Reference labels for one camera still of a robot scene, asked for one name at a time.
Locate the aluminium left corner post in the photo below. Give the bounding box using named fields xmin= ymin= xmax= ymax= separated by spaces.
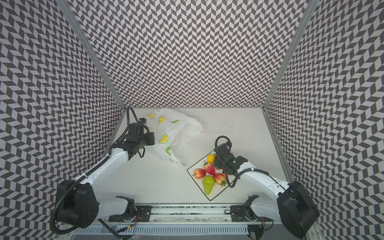
xmin=56 ymin=0 xmax=125 ymax=109

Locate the red-yellow fake strawberry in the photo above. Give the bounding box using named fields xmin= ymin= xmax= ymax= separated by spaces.
xmin=213 ymin=173 xmax=227 ymax=187

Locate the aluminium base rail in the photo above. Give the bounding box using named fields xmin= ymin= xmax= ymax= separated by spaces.
xmin=68 ymin=203 xmax=301 ymax=226

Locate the white lemon-print plastic bag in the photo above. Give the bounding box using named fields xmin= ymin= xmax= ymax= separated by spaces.
xmin=145 ymin=108 xmax=204 ymax=165

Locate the white perforated vent strip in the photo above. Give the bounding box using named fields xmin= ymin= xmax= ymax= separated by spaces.
xmin=71 ymin=224 xmax=250 ymax=236

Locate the yellow fake lemon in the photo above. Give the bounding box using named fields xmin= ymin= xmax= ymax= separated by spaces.
xmin=207 ymin=154 xmax=215 ymax=164

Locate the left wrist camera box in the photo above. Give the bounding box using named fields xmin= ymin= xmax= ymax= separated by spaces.
xmin=139 ymin=118 xmax=147 ymax=124

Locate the aluminium corner post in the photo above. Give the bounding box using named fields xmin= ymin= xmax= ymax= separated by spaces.
xmin=56 ymin=0 xmax=125 ymax=109
xmin=263 ymin=0 xmax=320 ymax=112

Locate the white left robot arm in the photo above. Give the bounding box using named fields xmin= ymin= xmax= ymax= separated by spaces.
xmin=49 ymin=106 xmax=155 ymax=236

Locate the aluminium right corner post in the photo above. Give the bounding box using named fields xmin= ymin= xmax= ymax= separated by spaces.
xmin=263 ymin=0 xmax=320 ymax=112

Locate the large red fake apple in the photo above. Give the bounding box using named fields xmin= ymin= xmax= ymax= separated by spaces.
xmin=193 ymin=169 xmax=207 ymax=180

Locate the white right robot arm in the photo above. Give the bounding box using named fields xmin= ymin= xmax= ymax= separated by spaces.
xmin=214 ymin=142 xmax=320 ymax=239

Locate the green fake pear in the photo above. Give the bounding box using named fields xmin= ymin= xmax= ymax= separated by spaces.
xmin=203 ymin=176 xmax=216 ymax=195

